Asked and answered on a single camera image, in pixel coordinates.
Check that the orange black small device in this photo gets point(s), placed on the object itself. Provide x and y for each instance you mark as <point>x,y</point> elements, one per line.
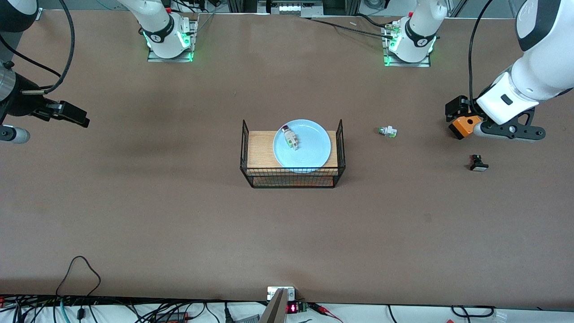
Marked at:
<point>172,317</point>

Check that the orange button enclosure box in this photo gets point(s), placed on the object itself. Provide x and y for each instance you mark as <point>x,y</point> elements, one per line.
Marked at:
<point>462,130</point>

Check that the silver camera mount plate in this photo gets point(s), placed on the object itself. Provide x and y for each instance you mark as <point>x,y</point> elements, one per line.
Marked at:
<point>273,294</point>

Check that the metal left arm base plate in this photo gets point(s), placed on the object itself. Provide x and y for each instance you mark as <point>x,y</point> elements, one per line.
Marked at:
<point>419,64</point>

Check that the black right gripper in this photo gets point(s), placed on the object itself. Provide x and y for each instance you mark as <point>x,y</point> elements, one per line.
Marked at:
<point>23,104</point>

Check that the green push button switch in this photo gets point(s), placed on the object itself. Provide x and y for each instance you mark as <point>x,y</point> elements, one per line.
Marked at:
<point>389,132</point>

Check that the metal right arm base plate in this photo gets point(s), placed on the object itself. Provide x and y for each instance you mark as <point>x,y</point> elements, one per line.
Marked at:
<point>170,59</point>

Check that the grey aluminium mount bar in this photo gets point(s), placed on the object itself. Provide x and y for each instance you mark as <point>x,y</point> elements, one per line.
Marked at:
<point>274,312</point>

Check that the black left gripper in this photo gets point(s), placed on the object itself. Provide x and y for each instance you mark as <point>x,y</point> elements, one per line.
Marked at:
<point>456,106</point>

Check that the red push button switch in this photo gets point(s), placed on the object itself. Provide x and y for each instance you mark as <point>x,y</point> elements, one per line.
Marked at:
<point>291,140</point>

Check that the red clip test lead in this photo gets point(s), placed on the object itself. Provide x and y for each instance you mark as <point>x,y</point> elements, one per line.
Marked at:
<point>320,307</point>

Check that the white terminal block device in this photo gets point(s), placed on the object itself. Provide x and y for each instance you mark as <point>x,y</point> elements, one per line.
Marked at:
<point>291,8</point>

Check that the light blue round plate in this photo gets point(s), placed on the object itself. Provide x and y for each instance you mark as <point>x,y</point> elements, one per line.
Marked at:
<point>314,148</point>

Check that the wooden shelf board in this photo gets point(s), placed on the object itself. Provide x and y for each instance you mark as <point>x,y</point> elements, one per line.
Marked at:
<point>291,181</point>
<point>260,152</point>

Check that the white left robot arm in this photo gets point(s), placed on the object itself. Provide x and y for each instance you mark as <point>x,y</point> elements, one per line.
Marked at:
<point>542,67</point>

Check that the aluminium frame structure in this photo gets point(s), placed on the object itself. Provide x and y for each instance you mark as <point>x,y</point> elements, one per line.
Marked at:
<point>242,5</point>

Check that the red LED display module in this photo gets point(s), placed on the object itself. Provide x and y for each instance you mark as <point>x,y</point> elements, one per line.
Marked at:
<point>292,308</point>

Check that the black square white-capped button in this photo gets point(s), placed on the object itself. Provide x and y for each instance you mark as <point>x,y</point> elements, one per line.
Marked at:
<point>479,166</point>

